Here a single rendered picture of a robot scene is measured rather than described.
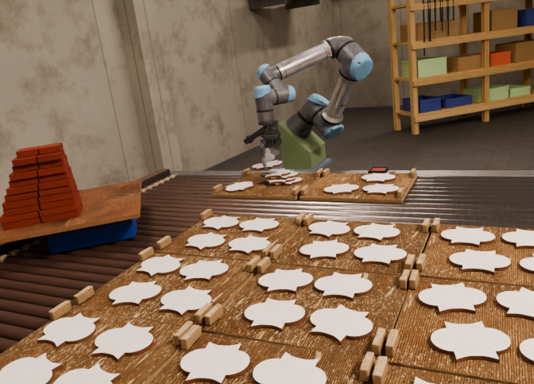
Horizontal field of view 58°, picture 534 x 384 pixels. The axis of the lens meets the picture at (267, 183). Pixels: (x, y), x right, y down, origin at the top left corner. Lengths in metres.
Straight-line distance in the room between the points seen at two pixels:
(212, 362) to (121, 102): 4.58
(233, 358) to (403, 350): 0.34
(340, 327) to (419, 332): 0.16
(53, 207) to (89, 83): 3.42
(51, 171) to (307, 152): 1.35
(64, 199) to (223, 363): 1.01
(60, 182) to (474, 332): 1.37
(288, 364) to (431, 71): 6.93
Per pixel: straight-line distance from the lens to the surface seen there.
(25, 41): 4.85
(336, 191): 1.97
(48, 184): 1.84
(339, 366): 1.00
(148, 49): 5.45
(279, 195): 2.02
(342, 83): 2.39
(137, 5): 5.45
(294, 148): 2.65
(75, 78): 5.10
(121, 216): 1.75
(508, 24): 8.55
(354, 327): 1.09
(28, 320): 1.49
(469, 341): 1.06
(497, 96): 8.49
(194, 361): 1.06
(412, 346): 1.05
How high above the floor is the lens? 1.54
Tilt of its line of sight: 16 degrees down
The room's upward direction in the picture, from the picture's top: 7 degrees counter-clockwise
